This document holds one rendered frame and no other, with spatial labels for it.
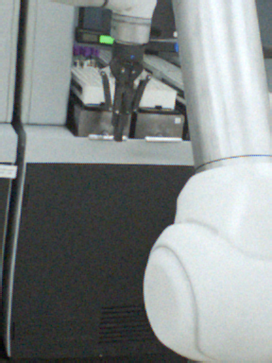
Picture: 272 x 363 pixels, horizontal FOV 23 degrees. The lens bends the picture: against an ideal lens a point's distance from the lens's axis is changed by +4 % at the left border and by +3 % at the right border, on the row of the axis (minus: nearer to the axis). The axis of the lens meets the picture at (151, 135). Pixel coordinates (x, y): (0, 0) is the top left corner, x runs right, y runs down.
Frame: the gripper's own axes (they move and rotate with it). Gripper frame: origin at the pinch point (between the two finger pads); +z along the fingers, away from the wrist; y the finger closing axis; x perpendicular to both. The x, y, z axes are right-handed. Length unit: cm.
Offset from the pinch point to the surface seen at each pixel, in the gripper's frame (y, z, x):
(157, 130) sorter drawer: -14.8, 3.9, -11.8
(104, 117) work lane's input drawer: 0.4, 0.9, -11.9
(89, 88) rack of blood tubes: 4.1, -5.7, -15.5
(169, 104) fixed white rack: -18.7, -2.8, -15.4
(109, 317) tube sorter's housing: -9, 57, -13
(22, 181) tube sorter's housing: 18.7, 19.0, -13.5
